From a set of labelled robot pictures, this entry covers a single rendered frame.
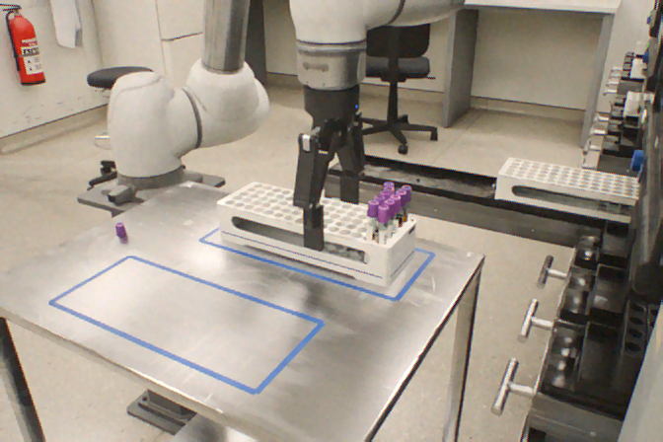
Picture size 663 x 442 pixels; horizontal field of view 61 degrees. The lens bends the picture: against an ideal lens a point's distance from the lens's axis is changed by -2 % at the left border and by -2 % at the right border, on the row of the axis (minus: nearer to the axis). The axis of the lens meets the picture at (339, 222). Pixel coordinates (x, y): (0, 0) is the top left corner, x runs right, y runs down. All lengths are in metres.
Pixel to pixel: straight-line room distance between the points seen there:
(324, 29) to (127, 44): 3.83
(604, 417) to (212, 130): 1.05
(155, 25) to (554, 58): 2.89
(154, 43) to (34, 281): 3.51
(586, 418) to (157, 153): 1.03
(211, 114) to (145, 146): 0.17
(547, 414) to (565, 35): 4.05
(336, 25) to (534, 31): 3.96
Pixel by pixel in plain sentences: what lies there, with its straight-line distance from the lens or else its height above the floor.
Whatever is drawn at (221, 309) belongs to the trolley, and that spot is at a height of 0.82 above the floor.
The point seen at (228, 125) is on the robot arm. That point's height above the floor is 0.84.
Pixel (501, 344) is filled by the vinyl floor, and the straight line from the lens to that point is 2.06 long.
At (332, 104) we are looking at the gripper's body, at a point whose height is 1.06.
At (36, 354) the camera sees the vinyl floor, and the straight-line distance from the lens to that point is 2.20.
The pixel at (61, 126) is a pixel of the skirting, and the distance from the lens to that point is 4.58.
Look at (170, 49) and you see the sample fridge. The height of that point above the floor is 0.56.
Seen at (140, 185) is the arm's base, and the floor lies 0.74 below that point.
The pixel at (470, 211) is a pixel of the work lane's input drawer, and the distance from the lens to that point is 1.10.
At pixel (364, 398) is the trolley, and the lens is 0.62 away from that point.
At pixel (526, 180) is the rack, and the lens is 1.07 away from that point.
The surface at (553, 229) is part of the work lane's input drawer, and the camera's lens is 1.08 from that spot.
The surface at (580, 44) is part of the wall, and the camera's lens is 4.60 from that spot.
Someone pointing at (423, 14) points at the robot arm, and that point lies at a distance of 0.81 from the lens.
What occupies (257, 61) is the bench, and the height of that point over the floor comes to 0.23.
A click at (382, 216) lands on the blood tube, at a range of 0.74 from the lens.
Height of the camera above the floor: 1.25
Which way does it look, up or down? 27 degrees down
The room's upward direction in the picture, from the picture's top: straight up
